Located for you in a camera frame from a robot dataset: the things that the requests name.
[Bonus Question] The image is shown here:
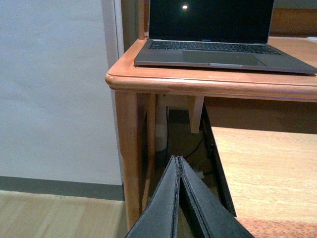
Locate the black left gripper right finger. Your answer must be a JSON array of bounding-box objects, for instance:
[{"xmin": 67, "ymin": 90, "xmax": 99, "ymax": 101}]
[{"xmin": 177, "ymin": 157, "xmax": 253, "ymax": 238}]

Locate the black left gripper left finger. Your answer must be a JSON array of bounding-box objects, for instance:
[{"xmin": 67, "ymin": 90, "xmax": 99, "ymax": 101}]
[{"xmin": 126, "ymin": 156, "xmax": 180, "ymax": 238}]

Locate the wooden pull-out keyboard tray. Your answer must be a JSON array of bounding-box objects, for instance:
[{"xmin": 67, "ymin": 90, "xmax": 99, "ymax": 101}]
[{"xmin": 199, "ymin": 104, "xmax": 317, "ymax": 238}]

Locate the grey open laptop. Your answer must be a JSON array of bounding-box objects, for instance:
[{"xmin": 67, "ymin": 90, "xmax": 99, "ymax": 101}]
[{"xmin": 134, "ymin": 0, "xmax": 317, "ymax": 74}]

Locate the black cable under desk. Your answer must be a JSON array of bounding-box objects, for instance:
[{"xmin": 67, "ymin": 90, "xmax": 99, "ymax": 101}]
[{"xmin": 185, "ymin": 138, "xmax": 204, "ymax": 159}]

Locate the wooden desk frame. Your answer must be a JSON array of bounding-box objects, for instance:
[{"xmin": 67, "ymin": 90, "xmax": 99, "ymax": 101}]
[{"xmin": 106, "ymin": 0, "xmax": 317, "ymax": 228}]

